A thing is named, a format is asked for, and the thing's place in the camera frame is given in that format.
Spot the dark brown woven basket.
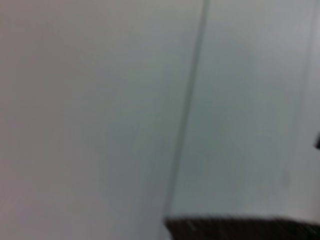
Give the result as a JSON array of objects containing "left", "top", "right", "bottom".
[{"left": 163, "top": 214, "right": 320, "bottom": 240}]

